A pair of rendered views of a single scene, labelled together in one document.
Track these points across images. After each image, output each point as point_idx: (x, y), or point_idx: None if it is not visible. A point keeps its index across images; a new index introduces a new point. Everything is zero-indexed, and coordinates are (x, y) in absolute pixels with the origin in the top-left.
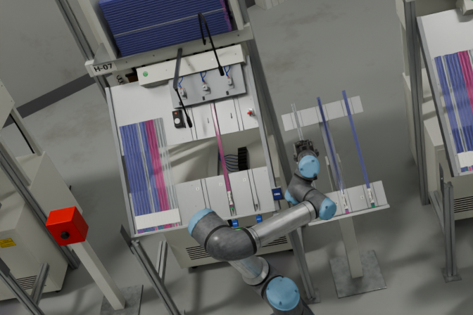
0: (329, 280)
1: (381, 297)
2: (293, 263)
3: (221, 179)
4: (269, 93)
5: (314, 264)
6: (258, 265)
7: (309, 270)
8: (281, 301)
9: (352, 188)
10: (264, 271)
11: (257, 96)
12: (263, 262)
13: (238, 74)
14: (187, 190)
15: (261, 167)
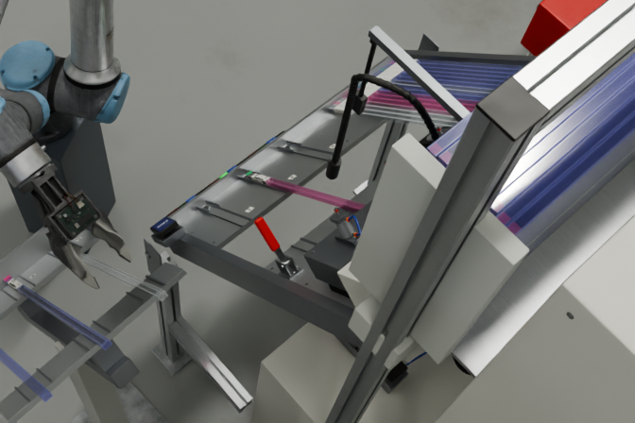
0: (161, 401)
1: (46, 418)
2: (254, 399)
3: (295, 180)
4: (334, 404)
5: (213, 420)
6: (71, 49)
7: (213, 402)
8: (13, 45)
9: (4, 309)
10: (68, 63)
11: (299, 307)
12: (77, 73)
13: (343, 260)
14: (350, 133)
15: (223, 240)
